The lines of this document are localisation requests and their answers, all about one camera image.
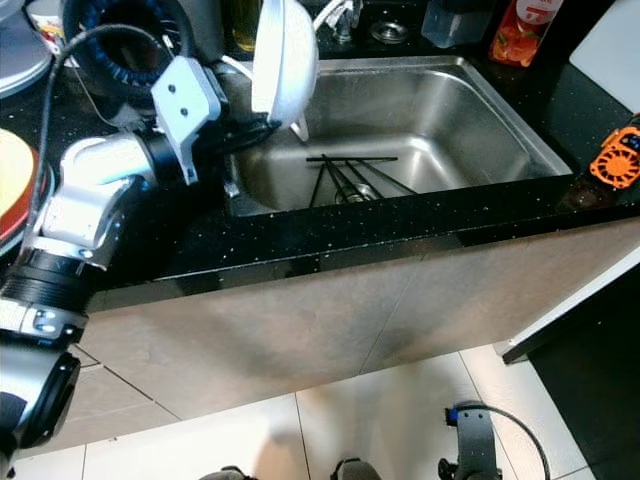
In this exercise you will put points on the yellow oil bottle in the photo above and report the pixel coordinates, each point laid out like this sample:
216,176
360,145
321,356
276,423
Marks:
243,25

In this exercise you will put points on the black lower cabinet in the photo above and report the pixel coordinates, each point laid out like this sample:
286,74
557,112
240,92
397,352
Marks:
595,410

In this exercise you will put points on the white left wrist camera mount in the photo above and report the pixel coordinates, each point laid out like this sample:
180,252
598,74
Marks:
185,105

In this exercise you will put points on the red orange juice pouch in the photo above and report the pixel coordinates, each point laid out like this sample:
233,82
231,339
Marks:
525,35

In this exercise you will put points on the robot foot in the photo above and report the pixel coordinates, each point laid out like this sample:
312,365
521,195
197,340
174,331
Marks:
225,473
358,470

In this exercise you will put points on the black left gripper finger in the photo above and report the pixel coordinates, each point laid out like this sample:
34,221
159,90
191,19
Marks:
268,121
268,135

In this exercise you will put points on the white stacked container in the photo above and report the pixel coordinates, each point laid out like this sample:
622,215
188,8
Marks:
20,55

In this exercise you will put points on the small printed white cup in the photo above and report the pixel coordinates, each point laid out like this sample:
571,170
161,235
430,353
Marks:
46,25

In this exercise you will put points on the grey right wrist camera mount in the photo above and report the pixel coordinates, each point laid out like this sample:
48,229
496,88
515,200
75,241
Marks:
470,445

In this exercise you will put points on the stainless steel sink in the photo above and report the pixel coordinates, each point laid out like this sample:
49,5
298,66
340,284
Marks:
450,115

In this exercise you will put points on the light blue plate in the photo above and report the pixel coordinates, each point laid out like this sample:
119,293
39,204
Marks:
44,228

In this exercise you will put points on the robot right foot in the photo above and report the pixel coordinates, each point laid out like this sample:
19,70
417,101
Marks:
358,470

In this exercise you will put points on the clear plastic container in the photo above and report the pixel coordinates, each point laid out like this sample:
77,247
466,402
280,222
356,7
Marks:
455,25

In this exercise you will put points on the white bowl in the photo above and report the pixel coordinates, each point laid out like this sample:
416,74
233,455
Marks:
282,60

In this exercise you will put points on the black round appliance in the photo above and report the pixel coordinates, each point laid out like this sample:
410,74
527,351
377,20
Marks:
125,45

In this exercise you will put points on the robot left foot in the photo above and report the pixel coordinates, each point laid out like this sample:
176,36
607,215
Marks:
225,473

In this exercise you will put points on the white flat panel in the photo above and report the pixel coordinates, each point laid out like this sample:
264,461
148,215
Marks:
610,50

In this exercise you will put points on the orange black hand tool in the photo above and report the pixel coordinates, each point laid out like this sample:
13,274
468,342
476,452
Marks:
615,158

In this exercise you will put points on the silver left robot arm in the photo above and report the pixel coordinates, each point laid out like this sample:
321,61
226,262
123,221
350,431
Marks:
85,205

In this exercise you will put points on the red plate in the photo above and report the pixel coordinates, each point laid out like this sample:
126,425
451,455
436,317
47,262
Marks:
37,205

